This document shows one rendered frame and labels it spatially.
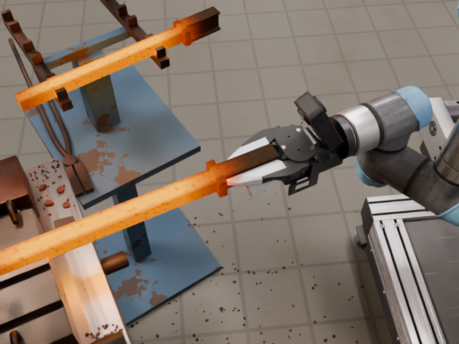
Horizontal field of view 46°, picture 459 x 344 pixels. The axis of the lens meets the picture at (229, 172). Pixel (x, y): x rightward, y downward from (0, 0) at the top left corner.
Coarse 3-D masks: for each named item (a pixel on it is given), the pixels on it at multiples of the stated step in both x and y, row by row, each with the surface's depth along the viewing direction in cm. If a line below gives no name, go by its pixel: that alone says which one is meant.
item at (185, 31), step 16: (192, 16) 110; (208, 16) 110; (176, 32) 109; (192, 32) 111; (208, 32) 113; (128, 48) 105; (144, 48) 105; (96, 64) 103; (112, 64) 103; (128, 64) 105; (48, 80) 100; (64, 80) 100; (80, 80) 101; (16, 96) 97; (32, 96) 97; (48, 96) 99
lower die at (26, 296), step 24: (24, 216) 76; (0, 240) 73; (24, 240) 72; (48, 264) 71; (0, 288) 69; (24, 288) 69; (48, 288) 69; (0, 312) 67; (24, 312) 67; (48, 312) 68; (0, 336) 66; (24, 336) 66; (48, 336) 66; (72, 336) 67
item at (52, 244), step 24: (216, 168) 78; (240, 168) 78; (168, 192) 76; (192, 192) 76; (96, 216) 74; (120, 216) 74; (144, 216) 75; (48, 240) 71; (72, 240) 71; (0, 264) 69; (24, 264) 70
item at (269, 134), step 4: (268, 128) 83; (272, 128) 83; (276, 128) 83; (260, 132) 83; (264, 132) 83; (268, 132) 83; (272, 132) 83; (256, 136) 82; (260, 136) 82; (264, 136) 82; (268, 136) 82; (272, 136) 82; (248, 140) 82; (252, 140) 82; (256, 140) 82; (268, 140) 82; (272, 140) 82; (244, 144) 81
